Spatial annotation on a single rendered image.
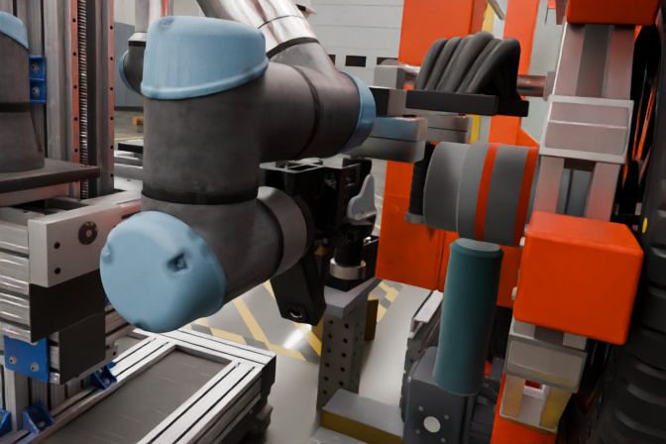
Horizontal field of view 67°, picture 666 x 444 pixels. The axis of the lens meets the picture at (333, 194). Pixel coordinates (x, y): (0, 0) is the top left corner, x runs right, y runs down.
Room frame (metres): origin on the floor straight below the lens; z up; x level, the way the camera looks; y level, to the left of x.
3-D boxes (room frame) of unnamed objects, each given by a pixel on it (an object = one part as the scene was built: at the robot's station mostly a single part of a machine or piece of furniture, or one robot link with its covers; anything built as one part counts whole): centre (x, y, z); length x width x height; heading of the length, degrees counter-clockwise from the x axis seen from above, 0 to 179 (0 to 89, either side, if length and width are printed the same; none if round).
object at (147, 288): (0.33, 0.09, 0.85); 0.11 x 0.08 x 0.09; 157
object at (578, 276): (0.38, -0.19, 0.85); 0.09 x 0.08 x 0.07; 157
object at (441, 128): (0.91, -0.19, 0.93); 0.09 x 0.05 x 0.05; 67
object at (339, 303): (1.41, -0.06, 0.44); 0.43 x 0.17 x 0.03; 157
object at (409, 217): (0.92, -0.16, 0.83); 0.04 x 0.04 x 0.16
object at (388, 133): (0.59, -0.05, 0.93); 0.09 x 0.05 x 0.05; 67
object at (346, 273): (0.60, -0.03, 0.83); 0.04 x 0.04 x 0.16
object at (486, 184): (0.70, -0.24, 0.85); 0.21 x 0.14 x 0.14; 67
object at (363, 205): (0.56, -0.04, 0.85); 0.09 x 0.03 x 0.06; 148
